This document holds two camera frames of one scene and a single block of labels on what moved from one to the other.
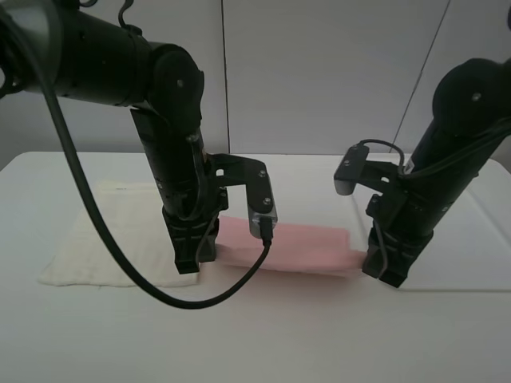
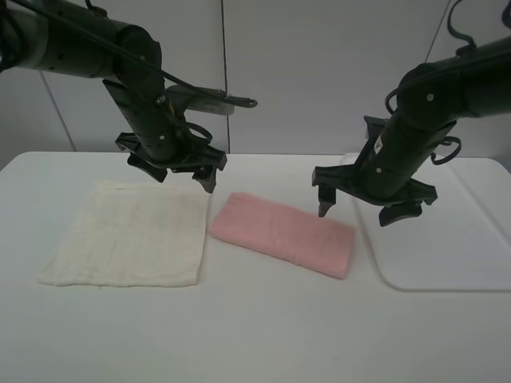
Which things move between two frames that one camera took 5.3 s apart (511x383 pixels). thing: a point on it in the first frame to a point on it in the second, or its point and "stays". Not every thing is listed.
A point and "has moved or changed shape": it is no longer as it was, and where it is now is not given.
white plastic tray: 470,251 stays
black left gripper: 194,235 to 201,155
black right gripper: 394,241 to 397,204
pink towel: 294,247 has moved or changed shape
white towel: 89,256 stays
